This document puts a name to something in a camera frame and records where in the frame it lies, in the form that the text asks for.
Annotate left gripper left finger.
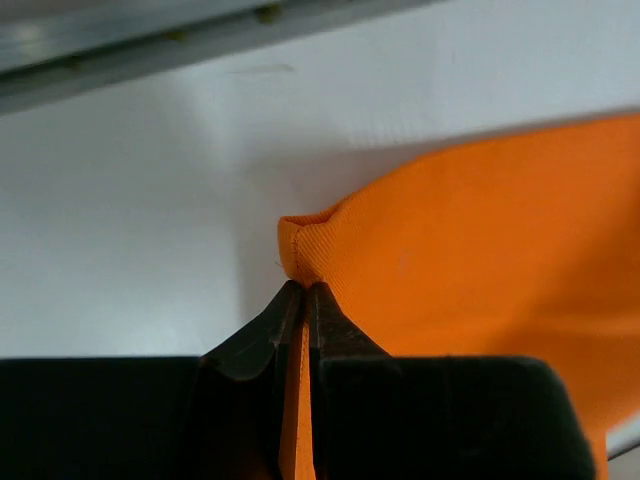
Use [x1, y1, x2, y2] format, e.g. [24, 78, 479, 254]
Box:
[199, 281, 302, 479]

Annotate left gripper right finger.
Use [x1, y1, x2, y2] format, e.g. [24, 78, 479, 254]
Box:
[308, 282, 400, 479]

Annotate orange trousers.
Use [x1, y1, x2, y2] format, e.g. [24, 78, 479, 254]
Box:
[278, 114, 639, 478]

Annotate aluminium rail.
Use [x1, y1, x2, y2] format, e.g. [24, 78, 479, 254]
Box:
[1, 1, 427, 114]

